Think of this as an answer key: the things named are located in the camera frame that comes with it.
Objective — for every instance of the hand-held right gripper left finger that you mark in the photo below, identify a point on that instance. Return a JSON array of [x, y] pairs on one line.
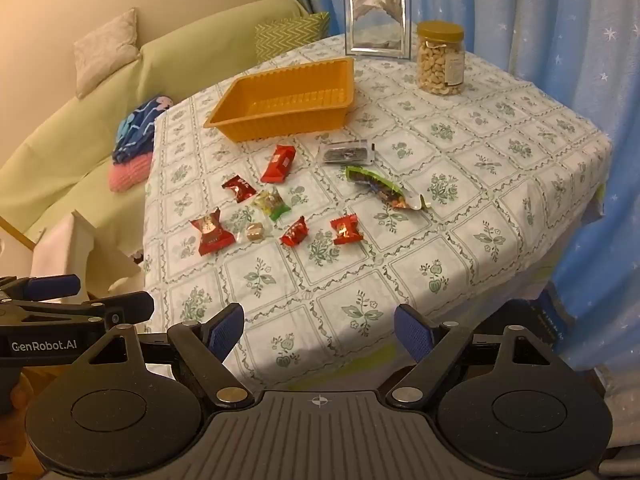
[[225, 332]]

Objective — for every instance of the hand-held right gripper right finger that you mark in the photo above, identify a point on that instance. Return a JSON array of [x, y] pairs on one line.
[[412, 332]]

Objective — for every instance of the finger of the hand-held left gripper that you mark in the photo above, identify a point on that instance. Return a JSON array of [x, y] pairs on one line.
[[52, 286], [130, 305]]

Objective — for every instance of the large red figure candy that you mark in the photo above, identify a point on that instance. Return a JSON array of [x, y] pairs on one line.
[[212, 232]]

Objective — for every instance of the small clear brown candy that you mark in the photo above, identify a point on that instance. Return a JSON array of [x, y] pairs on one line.
[[254, 231]]

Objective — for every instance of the green clear candy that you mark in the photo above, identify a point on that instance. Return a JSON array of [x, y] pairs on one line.
[[271, 204]]

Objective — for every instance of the long green nut packet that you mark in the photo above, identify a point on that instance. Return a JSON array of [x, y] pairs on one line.
[[380, 187]]

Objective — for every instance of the long red snack bar packet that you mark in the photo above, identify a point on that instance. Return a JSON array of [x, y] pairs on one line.
[[277, 165]]

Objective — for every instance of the clear packet of dark seeds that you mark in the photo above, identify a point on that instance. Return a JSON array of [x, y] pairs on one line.
[[345, 152]]

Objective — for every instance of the orange plastic tray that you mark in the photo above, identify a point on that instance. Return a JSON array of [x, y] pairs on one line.
[[280, 110]]

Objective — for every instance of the white wooden chair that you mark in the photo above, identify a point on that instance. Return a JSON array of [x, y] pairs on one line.
[[75, 250]]

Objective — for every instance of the dark blue box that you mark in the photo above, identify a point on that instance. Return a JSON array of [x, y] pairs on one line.
[[547, 317]]

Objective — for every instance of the green covered sofa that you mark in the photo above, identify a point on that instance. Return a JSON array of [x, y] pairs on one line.
[[75, 135]]

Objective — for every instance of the blue patterned cloth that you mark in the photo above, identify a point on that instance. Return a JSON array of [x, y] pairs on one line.
[[140, 127]]

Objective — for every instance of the beige cushion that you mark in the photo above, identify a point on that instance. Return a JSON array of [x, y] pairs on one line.
[[105, 50]]

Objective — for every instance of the plastic jar of cashews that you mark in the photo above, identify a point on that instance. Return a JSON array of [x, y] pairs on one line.
[[440, 60]]

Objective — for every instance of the green zigzag cushion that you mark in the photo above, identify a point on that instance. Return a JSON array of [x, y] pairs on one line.
[[290, 35]]

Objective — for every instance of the blue star curtain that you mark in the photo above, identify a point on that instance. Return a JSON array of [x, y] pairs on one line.
[[550, 10]]

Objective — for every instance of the glass photo frame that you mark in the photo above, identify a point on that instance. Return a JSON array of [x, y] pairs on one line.
[[376, 15]]

